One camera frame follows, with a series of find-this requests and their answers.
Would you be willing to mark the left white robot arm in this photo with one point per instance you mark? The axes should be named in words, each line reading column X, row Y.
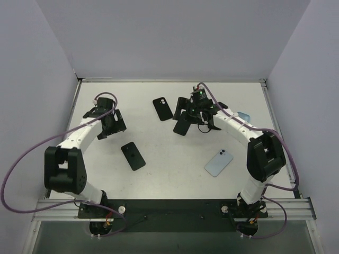
column 64, row 166

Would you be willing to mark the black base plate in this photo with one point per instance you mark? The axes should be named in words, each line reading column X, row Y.
column 176, row 223

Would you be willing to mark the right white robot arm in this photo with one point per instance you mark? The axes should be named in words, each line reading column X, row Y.
column 265, row 156

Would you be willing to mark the light blue phone case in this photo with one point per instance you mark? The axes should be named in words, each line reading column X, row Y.
column 244, row 116

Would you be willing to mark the aluminium front rail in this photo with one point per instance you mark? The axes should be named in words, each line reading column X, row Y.
column 278, row 209

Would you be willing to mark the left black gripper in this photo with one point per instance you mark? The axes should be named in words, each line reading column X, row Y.
column 113, row 127

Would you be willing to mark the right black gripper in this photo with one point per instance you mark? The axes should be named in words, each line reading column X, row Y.
column 187, row 110

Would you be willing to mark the light blue phone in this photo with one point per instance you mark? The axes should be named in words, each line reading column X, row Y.
column 218, row 163

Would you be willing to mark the black phone case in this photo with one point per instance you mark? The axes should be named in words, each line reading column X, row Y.
column 162, row 109

